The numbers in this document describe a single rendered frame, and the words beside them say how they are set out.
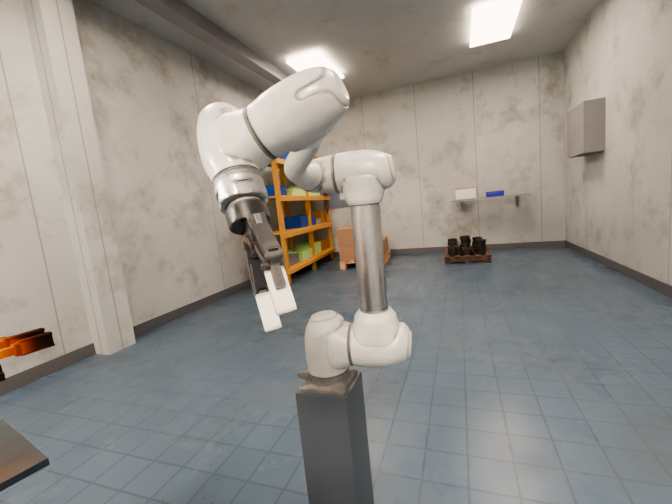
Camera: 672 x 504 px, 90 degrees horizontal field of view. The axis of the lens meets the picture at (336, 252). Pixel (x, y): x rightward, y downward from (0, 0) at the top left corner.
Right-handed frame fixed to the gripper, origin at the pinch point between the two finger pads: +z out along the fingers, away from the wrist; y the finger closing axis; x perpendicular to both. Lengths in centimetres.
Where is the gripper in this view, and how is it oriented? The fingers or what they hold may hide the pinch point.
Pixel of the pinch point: (277, 315)
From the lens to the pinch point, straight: 56.5
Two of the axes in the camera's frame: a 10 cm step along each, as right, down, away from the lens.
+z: 3.3, 9.0, -2.8
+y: 3.0, -3.8, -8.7
